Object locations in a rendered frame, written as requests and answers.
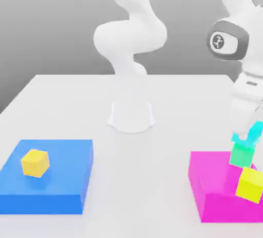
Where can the large magenta box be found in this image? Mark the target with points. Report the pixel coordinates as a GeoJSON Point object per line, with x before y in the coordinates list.
{"type": "Point", "coordinates": [211, 180]}

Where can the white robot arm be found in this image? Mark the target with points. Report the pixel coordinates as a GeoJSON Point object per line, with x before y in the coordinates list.
{"type": "Point", "coordinates": [131, 36]}

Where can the large blue box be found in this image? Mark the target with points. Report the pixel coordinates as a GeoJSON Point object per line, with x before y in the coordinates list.
{"type": "Point", "coordinates": [65, 170]}

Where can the small lemon yellow cube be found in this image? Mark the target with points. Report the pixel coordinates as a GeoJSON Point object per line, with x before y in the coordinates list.
{"type": "Point", "coordinates": [250, 185]}

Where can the small green cube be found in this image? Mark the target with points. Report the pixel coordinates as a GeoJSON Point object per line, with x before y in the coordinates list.
{"type": "Point", "coordinates": [242, 155]}

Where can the small golden yellow cube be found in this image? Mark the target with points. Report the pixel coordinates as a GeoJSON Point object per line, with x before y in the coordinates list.
{"type": "Point", "coordinates": [35, 163]}

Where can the small cyan cube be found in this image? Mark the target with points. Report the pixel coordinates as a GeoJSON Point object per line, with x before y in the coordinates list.
{"type": "Point", "coordinates": [254, 134]}

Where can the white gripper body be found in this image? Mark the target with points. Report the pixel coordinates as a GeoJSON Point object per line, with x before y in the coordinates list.
{"type": "Point", "coordinates": [243, 114]}

